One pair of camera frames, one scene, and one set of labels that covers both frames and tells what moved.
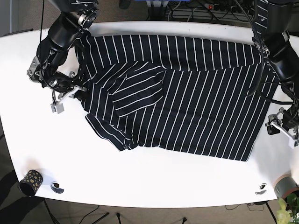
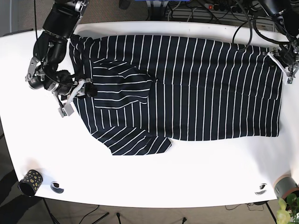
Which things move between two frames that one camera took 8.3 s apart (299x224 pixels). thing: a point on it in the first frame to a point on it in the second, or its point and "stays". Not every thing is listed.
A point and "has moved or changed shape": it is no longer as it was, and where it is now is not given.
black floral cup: (31, 183) stays
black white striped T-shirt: (208, 96) has moved or changed shape
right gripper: (287, 122) to (286, 57)
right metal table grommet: (263, 189) stays
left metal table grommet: (55, 185) stays
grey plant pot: (285, 185) stays
